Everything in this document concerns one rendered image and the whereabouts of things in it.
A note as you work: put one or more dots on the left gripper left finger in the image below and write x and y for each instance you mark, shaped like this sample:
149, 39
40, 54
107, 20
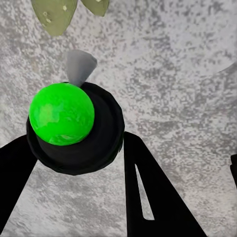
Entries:
16, 164

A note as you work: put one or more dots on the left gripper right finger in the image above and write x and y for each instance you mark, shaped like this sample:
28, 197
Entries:
172, 216

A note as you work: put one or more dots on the pot plant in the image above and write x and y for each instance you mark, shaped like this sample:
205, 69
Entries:
61, 17

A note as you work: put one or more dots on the insectifuge atomizer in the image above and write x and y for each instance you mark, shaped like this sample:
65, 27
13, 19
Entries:
75, 127

